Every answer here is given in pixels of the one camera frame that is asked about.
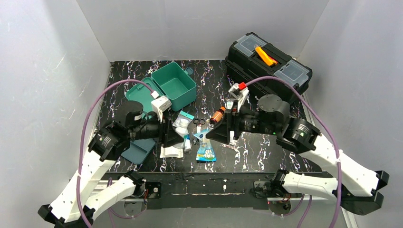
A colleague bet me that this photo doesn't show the white gauze pad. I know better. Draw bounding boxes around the white gauze pad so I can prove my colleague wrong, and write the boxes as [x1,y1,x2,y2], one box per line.
[160,146,184,158]

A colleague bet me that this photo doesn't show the brown medicine bottle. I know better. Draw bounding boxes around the brown medicine bottle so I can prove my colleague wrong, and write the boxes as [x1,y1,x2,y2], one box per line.
[210,106,226,125]

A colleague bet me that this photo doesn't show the blue cotton swab pouch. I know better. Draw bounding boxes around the blue cotton swab pouch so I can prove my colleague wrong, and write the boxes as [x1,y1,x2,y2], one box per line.
[193,129,216,162]

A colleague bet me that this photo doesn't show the green medicine box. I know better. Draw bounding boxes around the green medicine box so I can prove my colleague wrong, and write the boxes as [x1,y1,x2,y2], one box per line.
[125,62,196,113]

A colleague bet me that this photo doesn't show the white plastic bottle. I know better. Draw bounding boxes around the white plastic bottle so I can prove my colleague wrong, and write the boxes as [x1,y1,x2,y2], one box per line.
[174,126,189,149]

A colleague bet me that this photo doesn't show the clear plastic bag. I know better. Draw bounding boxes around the clear plastic bag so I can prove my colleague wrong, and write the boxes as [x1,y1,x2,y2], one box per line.
[229,131,241,146]

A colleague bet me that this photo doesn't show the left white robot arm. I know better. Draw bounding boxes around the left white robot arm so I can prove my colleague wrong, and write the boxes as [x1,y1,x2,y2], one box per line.
[38,96,184,228]

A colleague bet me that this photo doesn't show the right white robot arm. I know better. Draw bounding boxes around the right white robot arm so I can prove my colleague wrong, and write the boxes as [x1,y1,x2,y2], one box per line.
[206,95,389,215]

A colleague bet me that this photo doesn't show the zip bag teal header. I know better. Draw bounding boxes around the zip bag teal header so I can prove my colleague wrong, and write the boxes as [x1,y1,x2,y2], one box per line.
[173,111,194,128]

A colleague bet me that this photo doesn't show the small blue capped bottle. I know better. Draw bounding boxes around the small blue capped bottle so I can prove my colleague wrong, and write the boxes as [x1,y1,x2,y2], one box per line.
[183,134,192,153]

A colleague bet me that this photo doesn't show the green bandage packet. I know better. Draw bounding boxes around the green bandage packet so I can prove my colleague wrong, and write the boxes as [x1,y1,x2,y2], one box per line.
[225,98,237,110]

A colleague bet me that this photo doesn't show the dark teal tray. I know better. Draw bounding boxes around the dark teal tray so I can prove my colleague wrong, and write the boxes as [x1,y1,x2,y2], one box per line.
[121,139,156,165]

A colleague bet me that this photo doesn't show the black handled scissors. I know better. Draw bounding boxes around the black handled scissors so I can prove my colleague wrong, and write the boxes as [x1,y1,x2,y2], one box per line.
[192,118,206,133]

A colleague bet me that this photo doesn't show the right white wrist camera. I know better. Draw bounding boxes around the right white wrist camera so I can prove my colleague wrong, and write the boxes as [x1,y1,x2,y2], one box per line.
[228,82,249,112]

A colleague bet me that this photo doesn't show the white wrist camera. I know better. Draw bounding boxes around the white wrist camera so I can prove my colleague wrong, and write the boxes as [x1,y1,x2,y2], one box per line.
[151,96,172,123]
[228,82,249,112]

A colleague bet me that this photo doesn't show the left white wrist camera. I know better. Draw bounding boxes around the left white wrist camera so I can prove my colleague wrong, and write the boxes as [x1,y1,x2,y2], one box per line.
[151,96,172,123]

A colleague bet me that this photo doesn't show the black toolbox orange handle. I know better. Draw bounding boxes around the black toolbox orange handle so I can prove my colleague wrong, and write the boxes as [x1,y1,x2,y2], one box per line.
[225,32,313,94]

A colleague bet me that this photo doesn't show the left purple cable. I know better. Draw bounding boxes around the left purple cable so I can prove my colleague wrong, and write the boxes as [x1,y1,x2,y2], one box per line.
[77,79,160,228]

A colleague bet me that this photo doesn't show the purple cable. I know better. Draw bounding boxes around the purple cable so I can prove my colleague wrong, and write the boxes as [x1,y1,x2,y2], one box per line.
[77,79,160,228]
[238,75,343,228]

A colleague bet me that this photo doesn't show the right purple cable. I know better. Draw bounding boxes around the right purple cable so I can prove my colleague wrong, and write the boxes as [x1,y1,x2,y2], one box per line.
[238,75,343,228]

